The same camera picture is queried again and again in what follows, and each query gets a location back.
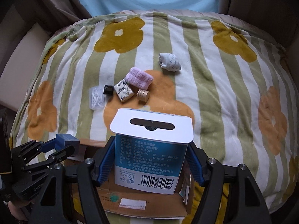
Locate small dark blue box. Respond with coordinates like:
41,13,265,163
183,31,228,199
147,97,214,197
55,133,80,156

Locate person's left hand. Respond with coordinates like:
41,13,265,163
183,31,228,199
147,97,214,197
7,201,29,221

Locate blue white barcode box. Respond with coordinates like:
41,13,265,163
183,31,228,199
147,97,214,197
110,108,194,195

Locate white floral print box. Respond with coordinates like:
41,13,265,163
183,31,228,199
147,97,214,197
114,79,134,102

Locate striped floral fleece blanket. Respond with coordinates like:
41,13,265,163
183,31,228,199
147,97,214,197
10,12,298,212

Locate brown left curtain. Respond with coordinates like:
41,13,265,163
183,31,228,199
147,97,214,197
33,0,91,32

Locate beige padded headboard cushion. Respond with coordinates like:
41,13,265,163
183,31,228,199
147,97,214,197
1,23,50,112

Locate white patterned sock ball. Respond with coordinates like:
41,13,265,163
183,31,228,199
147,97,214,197
158,53,181,72

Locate brown curtain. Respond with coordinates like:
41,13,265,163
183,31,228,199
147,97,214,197
33,0,91,32
218,0,298,48

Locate clear plastic floss pick case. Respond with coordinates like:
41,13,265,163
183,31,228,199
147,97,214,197
89,85,105,110

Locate brown cardboard box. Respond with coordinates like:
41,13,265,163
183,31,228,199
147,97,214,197
63,137,196,220

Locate pink fluffy towel roll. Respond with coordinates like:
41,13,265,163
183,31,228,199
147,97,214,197
125,67,154,90

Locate brown right curtain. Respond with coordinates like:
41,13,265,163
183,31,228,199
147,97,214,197
218,0,298,48

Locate black round jar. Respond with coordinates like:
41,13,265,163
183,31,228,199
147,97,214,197
103,85,114,96

